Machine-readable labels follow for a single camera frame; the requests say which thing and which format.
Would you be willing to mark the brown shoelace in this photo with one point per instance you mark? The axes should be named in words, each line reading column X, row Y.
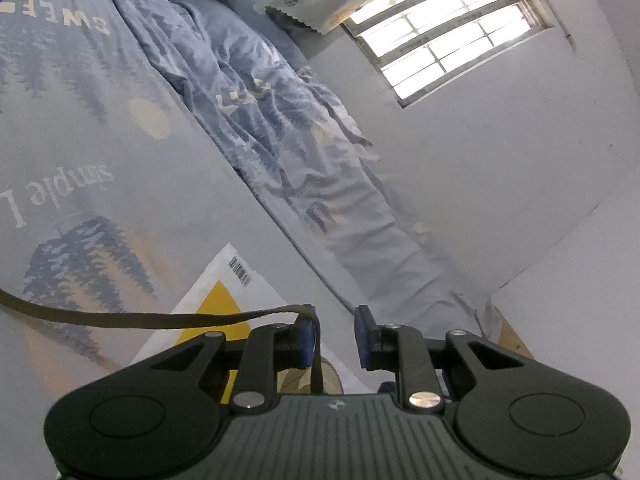
column 150, row 319

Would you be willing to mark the blue tree print duvet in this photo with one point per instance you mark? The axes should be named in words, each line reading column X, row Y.
column 280, row 135

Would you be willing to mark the yellow and white plastic bag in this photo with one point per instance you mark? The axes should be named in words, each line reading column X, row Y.
column 220, row 300

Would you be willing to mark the beige canvas shoe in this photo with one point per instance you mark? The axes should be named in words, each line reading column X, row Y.
column 330, row 377

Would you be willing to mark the barred window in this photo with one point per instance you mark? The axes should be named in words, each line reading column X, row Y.
column 450, row 35

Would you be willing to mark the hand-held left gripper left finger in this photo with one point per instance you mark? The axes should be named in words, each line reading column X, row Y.
column 302, row 337

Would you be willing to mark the grey-blue tree print bed sheet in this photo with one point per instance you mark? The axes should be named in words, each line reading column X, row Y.
column 100, row 160

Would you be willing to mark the dark blue folded cloth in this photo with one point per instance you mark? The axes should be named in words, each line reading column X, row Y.
column 386, row 389

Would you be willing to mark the wooden bed board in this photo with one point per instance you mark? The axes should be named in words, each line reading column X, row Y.
column 512, row 335

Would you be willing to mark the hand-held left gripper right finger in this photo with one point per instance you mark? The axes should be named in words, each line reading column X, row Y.
column 361, row 340

